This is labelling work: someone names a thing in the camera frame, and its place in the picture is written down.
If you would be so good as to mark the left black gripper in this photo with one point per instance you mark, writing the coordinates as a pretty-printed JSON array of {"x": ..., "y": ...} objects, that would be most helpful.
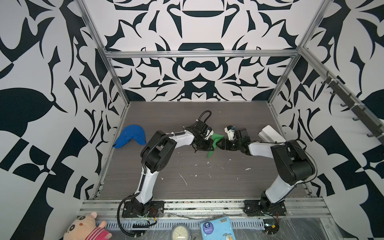
[{"x": 210, "y": 147}]

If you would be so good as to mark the small electronics board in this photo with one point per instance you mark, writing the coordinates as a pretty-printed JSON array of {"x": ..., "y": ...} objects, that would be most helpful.
[{"x": 271, "y": 226}]

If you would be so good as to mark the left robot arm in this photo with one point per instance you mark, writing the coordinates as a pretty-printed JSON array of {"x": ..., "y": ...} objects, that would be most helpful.
[{"x": 157, "y": 153}]

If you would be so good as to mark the round clock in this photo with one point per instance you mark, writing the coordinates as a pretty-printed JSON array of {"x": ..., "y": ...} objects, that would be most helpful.
[{"x": 181, "y": 232}]

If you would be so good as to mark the blue booklet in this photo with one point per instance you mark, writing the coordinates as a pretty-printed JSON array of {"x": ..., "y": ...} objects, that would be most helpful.
[{"x": 218, "y": 229}]

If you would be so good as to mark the plush toy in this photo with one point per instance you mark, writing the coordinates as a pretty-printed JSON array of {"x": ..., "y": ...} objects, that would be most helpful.
[{"x": 84, "y": 228}]

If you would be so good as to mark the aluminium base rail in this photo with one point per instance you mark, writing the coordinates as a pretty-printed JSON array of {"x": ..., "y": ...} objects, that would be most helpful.
[{"x": 193, "y": 208}]

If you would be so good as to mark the white box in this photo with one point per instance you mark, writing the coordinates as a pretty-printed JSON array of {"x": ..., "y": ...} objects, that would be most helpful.
[{"x": 270, "y": 135}]

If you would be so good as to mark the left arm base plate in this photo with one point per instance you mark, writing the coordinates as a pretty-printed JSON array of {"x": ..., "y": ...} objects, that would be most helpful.
[{"x": 152, "y": 209}]

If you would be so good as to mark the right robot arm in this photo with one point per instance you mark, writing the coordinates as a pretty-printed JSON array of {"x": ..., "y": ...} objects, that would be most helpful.
[{"x": 293, "y": 164}]

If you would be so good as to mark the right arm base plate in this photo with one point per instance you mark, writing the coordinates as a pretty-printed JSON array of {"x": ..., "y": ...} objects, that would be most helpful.
[{"x": 264, "y": 207}]

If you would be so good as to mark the green square paper sheet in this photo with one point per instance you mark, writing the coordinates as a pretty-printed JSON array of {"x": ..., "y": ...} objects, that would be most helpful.
[{"x": 216, "y": 138}]

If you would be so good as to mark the blue cloth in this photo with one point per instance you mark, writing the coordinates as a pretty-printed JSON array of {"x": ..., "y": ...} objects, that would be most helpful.
[{"x": 131, "y": 132}]

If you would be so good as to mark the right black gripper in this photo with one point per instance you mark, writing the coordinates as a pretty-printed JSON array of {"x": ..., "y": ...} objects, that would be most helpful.
[{"x": 223, "y": 146}]

